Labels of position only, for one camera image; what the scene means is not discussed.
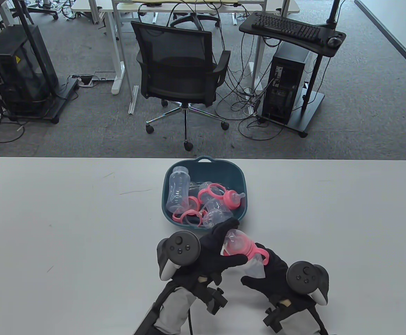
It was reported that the black mesh office chair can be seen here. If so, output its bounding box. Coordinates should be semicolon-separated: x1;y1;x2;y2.
130;20;231;151

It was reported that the black white handheld controller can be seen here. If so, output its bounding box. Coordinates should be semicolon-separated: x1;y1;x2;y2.
286;261;330;307
157;231;202;281

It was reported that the clear plastic baby bottle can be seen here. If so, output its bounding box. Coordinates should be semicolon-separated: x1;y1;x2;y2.
203;199;234;229
166;166;191;213
222;229;270;279

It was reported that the person's left hand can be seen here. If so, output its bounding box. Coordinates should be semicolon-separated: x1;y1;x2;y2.
173;217;249;285

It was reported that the black keyboard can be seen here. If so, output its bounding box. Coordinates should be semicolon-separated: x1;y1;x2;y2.
251;13;321;43

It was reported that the white standing desk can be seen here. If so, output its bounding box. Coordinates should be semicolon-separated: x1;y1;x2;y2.
71;0;300;96

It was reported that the tangle of black cables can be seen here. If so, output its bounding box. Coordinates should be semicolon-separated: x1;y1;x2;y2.
215;33;287;142

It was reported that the black rolling cart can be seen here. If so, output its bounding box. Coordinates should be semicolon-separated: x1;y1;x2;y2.
0;0;80;125

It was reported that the black forearm battery box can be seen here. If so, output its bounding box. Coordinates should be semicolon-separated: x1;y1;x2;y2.
133;303;156;335

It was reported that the black chair base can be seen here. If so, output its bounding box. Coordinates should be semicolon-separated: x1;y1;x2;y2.
27;0;60;20

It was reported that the black glass computer case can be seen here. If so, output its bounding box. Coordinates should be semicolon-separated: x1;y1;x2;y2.
0;24;59;116

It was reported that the teal plastic basin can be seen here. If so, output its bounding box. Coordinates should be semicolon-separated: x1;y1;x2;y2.
162;155;248;229

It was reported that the black swivel chair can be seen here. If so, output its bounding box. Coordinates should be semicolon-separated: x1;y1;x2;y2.
170;13;221;30

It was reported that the black rolling workstation stand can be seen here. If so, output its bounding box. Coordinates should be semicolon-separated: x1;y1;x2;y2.
239;0;347;138

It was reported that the person's right hand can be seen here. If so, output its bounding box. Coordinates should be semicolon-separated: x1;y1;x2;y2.
241;244;320;308

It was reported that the black computer tower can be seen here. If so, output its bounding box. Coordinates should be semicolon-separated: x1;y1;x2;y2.
262;42;311;125

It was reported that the silver aluminium profile bar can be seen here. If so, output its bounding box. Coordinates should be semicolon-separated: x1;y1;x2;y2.
129;85;140;115

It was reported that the pink bottle handle ring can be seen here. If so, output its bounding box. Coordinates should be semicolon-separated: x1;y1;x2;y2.
172;209;205;227
198;183;228;206

